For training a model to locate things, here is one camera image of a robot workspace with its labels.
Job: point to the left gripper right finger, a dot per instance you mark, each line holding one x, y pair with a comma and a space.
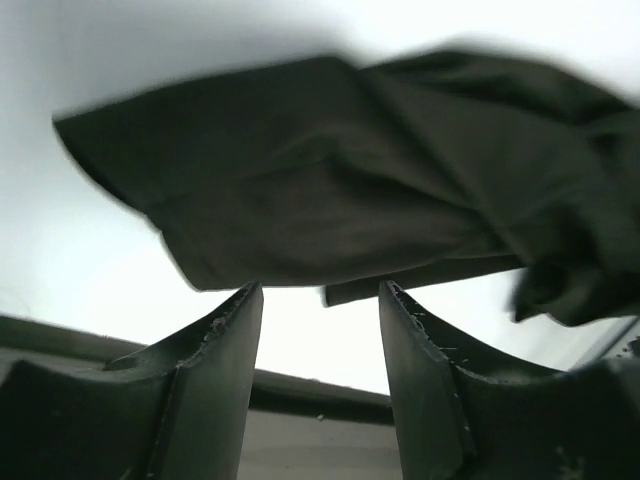
465, 410

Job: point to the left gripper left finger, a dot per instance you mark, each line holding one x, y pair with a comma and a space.
176, 409

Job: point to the black t shirt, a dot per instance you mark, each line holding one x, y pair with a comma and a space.
429, 169

